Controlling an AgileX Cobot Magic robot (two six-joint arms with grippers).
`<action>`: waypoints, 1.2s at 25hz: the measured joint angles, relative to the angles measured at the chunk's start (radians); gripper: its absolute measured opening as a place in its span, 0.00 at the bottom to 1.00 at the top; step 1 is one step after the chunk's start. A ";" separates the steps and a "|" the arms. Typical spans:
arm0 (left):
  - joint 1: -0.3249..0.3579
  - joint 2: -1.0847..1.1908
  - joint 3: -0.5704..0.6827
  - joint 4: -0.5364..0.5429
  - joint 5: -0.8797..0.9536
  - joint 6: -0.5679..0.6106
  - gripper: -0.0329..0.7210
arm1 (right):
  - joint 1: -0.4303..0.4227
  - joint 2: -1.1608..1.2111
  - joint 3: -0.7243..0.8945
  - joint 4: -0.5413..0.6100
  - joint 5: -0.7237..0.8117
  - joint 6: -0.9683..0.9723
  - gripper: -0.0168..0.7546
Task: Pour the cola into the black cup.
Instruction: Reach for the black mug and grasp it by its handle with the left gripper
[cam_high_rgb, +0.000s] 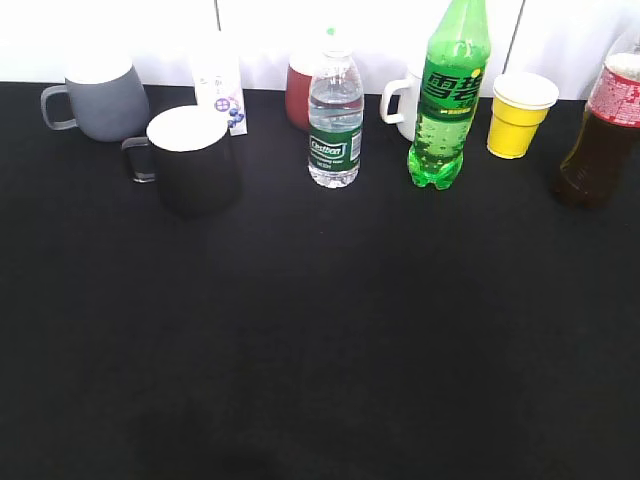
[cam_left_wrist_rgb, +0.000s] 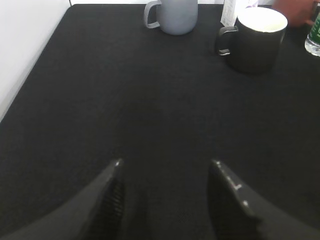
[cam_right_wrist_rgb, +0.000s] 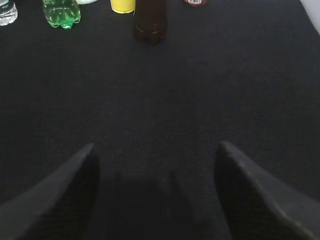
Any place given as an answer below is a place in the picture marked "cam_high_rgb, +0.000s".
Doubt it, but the red ceramic mug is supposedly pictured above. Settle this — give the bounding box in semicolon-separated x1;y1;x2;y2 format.
285;47;322;131

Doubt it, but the clear water bottle green label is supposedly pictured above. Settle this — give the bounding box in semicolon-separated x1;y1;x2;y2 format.
308;47;364;189

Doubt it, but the yellow paper cup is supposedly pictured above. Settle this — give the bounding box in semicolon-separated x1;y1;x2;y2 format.
487;72;559;159

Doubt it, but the white ceramic mug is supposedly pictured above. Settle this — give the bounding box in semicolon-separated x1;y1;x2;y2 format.
379;64;422;142

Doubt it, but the cola bottle red label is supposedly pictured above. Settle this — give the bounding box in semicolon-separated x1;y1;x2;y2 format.
553;23;639;208

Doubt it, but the white blueberry yogurt bottle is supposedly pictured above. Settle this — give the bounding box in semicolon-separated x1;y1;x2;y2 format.
189;31;248;136

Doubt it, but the black ceramic mug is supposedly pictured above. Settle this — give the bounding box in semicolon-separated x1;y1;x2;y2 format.
121;105;242;218

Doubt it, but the green sprite bottle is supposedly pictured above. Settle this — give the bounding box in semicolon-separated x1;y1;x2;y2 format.
407;0;491;190

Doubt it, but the grey ceramic mug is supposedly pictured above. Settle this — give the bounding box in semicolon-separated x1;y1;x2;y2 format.
40;50;150;142

